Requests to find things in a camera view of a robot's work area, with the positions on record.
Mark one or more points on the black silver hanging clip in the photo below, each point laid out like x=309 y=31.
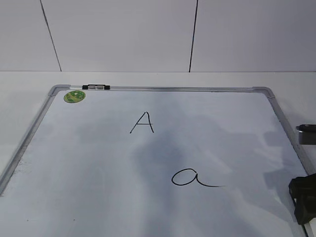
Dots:
x=96 y=87

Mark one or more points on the whiteboard with aluminium frame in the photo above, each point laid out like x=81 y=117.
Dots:
x=155 y=162

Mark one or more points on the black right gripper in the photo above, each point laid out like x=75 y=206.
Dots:
x=303 y=192

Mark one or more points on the white whiteboard eraser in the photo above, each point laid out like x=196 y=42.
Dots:
x=311 y=228

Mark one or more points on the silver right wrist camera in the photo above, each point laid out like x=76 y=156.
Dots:
x=307 y=134

